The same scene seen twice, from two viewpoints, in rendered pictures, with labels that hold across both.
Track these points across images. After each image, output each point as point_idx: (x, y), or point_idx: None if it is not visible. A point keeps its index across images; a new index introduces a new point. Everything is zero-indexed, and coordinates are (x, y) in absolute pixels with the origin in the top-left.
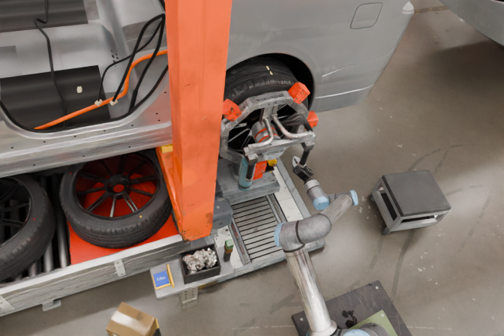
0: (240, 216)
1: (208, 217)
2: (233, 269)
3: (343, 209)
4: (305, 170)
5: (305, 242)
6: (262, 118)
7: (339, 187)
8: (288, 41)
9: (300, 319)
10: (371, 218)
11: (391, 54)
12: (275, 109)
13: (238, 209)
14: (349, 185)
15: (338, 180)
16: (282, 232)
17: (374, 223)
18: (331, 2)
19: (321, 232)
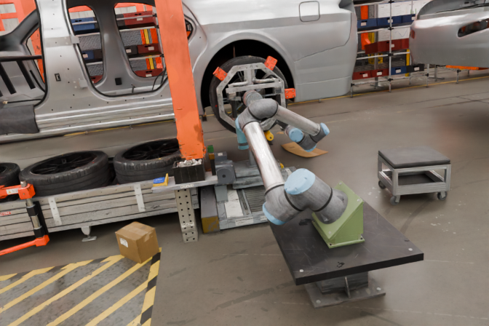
0: (252, 194)
1: (197, 131)
2: (233, 217)
3: (304, 118)
4: None
5: (255, 113)
6: (244, 79)
7: (350, 183)
8: (256, 30)
9: None
10: (380, 197)
11: (349, 47)
12: (252, 73)
13: (252, 191)
14: (361, 182)
15: (350, 180)
16: (240, 114)
17: (383, 199)
18: (278, 1)
19: (265, 103)
